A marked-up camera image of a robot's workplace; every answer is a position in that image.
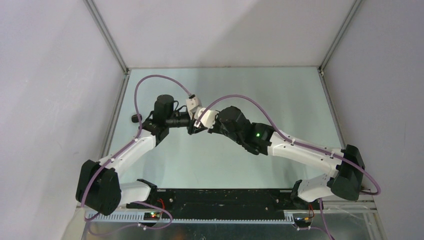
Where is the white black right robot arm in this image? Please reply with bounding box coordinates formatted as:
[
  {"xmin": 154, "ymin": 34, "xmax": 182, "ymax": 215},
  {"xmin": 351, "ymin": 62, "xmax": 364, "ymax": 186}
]
[{"xmin": 197, "ymin": 106, "xmax": 365, "ymax": 209}]

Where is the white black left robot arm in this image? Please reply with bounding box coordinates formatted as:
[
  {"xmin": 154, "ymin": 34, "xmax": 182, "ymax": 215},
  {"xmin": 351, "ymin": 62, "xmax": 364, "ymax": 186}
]
[{"xmin": 75, "ymin": 94, "xmax": 218, "ymax": 216}]

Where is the black earbud charging case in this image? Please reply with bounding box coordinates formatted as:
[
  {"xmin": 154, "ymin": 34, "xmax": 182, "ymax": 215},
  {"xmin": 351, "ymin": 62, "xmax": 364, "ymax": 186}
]
[{"xmin": 131, "ymin": 114, "xmax": 143, "ymax": 123}]

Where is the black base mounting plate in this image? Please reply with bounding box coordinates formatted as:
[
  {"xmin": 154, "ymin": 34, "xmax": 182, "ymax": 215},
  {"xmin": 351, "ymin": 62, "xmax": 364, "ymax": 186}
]
[{"xmin": 146, "ymin": 188, "xmax": 320, "ymax": 220}]

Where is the left controller board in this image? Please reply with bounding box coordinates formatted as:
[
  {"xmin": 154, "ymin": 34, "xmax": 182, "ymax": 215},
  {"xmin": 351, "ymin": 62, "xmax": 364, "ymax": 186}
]
[{"xmin": 143, "ymin": 212, "xmax": 161, "ymax": 221}]

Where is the controller board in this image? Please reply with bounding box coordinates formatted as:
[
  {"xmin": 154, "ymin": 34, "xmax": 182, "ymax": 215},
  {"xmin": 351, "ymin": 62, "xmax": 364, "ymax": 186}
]
[
  {"xmin": 143, "ymin": 212, "xmax": 161, "ymax": 221},
  {"xmin": 293, "ymin": 217, "xmax": 313, "ymax": 229}
]

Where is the right controller board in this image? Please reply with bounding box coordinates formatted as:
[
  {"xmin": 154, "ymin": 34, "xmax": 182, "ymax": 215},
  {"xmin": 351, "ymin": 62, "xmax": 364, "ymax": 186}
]
[{"xmin": 293, "ymin": 217, "xmax": 313, "ymax": 229}]

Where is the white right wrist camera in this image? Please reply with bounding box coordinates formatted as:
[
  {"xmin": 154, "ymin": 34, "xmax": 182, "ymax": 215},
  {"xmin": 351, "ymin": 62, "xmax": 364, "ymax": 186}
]
[{"xmin": 194, "ymin": 107, "xmax": 219, "ymax": 129}]

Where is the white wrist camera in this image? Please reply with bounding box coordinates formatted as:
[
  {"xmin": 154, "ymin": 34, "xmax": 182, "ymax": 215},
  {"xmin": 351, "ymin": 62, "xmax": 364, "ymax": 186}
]
[
  {"xmin": 186, "ymin": 94, "xmax": 202, "ymax": 120},
  {"xmin": 194, "ymin": 107, "xmax": 219, "ymax": 129}
]

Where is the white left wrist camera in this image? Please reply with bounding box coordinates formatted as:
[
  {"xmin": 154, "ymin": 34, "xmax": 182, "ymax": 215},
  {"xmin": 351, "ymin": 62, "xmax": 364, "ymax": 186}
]
[{"xmin": 186, "ymin": 94, "xmax": 202, "ymax": 120}]

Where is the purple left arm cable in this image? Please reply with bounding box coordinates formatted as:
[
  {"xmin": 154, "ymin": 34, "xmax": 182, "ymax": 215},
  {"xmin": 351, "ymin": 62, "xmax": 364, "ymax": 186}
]
[{"xmin": 80, "ymin": 74, "xmax": 194, "ymax": 238}]

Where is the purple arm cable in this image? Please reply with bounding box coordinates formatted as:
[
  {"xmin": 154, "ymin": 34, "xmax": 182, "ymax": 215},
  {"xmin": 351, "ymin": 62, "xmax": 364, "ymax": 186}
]
[
  {"xmin": 80, "ymin": 74, "xmax": 194, "ymax": 238},
  {"xmin": 198, "ymin": 94, "xmax": 382, "ymax": 240}
]

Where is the white slotted cable duct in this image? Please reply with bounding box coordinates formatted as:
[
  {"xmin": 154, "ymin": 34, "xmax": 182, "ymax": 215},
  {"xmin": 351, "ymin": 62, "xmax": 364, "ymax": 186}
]
[{"xmin": 92, "ymin": 211, "xmax": 295, "ymax": 225}]

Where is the aluminium frame post right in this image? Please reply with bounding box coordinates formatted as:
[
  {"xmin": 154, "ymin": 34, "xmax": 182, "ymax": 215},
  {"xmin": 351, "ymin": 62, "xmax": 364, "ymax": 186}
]
[{"xmin": 317, "ymin": 0, "xmax": 364, "ymax": 78}]

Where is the aluminium frame post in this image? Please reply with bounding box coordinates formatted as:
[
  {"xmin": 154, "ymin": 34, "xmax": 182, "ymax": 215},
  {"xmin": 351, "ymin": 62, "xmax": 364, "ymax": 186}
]
[
  {"xmin": 83, "ymin": 0, "xmax": 129, "ymax": 75},
  {"xmin": 317, "ymin": 0, "xmax": 364, "ymax": 78}
]

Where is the aluminium frame post left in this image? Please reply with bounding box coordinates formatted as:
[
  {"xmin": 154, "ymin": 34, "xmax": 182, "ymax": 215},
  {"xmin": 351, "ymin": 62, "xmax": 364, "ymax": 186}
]
[{"xmin": 83, "ymin": 0, "xmax": 129, "ymax": 75}]

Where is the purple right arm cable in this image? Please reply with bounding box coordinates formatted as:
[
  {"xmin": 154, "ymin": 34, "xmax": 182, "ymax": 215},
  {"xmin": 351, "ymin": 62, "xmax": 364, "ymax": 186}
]
[{"xmin": 198, "ymin": 94, "xmax": 382, "ymax": 240}]

